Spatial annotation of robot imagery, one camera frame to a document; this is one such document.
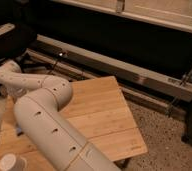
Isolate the metal floor rail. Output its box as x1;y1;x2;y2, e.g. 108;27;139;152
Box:
28;35;192;111

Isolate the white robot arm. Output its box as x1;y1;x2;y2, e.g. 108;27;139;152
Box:
0;61;121;171

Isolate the white paper cup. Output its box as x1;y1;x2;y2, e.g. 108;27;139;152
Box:
0;153;28;171

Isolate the black office chair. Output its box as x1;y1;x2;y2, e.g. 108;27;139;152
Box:
0;22;53;99

